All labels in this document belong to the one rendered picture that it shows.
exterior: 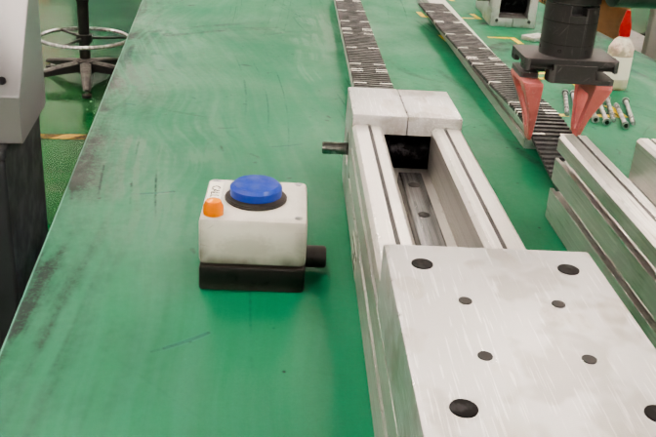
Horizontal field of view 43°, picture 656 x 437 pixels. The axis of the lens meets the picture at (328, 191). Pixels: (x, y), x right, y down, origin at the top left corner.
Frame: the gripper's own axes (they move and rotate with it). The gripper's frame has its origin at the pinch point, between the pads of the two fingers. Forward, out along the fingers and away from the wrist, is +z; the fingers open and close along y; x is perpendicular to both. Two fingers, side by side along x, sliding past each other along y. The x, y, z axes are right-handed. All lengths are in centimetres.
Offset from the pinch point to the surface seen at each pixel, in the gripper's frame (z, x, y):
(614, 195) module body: -5.4, -31.2, -4.7
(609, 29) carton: 55, 349, 137
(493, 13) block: 1, 76, 9
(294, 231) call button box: -2.4, -33.5, -28.8
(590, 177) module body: -4.9, -26.3, -4.9
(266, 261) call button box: 0.2, -33.5, -30.8
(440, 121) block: -6.2, -17.4, -16.0
